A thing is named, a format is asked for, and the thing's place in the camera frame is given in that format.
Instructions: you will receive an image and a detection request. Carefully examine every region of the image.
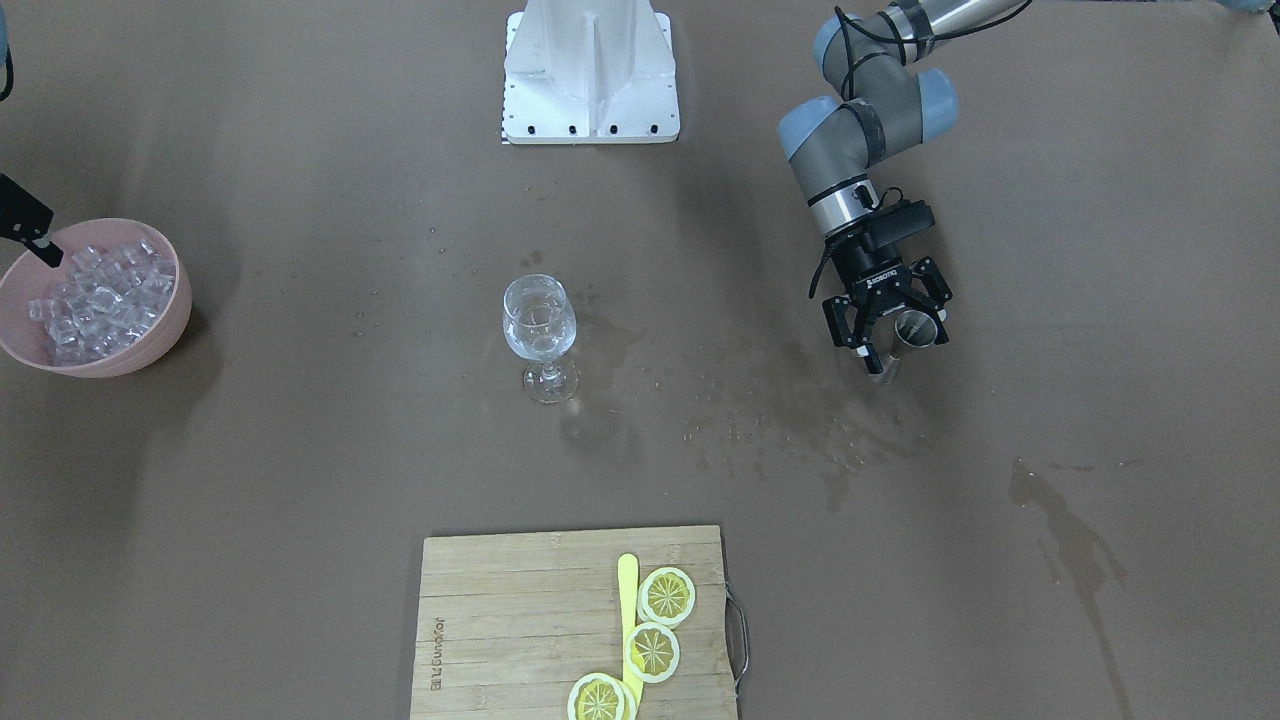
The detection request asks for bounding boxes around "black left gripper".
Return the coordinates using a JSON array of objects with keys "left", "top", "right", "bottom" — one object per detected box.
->
[{"left": 822, "top": 205, "right": 954, "bottom": 375}]

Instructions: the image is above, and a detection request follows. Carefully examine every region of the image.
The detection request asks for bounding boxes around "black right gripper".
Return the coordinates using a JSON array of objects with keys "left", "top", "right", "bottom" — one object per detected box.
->
[{"left": 1, "top": 174, "right": 65, "bottom": 269}]

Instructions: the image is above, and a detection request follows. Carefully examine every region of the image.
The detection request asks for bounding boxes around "steel jigger measuring cup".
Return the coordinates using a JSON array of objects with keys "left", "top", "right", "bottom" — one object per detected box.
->
[{"left": 882, "top": 309, "right": 942, "bottom": 384}]

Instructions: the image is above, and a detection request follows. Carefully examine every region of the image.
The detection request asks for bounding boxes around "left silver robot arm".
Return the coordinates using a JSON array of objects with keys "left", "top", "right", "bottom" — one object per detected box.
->
[{"left": 777, "top": 1, "right": 1027, "bottom": 375}]

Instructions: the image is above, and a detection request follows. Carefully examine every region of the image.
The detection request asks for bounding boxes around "pink bowl of ice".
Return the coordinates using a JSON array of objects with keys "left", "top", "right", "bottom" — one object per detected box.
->
[{"left": 1, "top": 218, "right": 192, "bottom": 378}]

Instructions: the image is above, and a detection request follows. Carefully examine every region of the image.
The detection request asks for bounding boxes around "clear wine glass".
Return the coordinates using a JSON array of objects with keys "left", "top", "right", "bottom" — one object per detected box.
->
[{"left": 502, "top": 274, "right": 580, "bottom": 405}]

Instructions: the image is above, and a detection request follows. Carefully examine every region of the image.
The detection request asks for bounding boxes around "yellow lemon slice far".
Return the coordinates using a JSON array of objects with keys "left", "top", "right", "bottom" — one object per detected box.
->
[{"left": 637, "top": 566, "right": 698, "bottom": 629}]

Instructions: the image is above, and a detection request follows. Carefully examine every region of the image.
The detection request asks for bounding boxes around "yellow lemon slice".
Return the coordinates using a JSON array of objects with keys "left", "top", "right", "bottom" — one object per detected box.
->
[
  {"left": 564, "top": 673, "right": 634, "bottom": 720},
  {"left": 637, "top": 566, "right": 698, "bottom": 629},
  {"left": 623, "top": 621, "right": 682, "bottom": 684}
]

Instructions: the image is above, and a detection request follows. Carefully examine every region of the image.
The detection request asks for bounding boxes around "yellow lemon slice middle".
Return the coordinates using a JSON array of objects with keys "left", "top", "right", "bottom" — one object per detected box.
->
[{"left": 623, "top": 621, "right": 682, "bottom": 684}]

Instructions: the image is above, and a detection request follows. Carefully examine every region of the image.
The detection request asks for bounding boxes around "yellow lemon slice near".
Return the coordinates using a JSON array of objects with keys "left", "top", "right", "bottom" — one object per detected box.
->
[{"left": 564, "top": 673, "right": 634, "bottom": 720}]

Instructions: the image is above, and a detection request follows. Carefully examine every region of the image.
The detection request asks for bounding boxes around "bamboo cutting board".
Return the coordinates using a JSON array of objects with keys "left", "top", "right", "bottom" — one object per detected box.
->
[{"left": 408, "top": 525, "right": 740, "bottom": 719}]

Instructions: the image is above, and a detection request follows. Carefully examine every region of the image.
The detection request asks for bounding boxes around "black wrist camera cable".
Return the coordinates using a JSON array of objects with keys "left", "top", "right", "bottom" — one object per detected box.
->
[{"left": 808, "top": 181, "right": 901, "bottom": 301}]

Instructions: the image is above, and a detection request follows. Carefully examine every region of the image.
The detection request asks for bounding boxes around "white pedestal column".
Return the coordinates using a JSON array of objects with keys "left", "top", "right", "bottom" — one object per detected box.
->
[{"left": 500, "top": 1, "right": 681, "bottom": 146}]

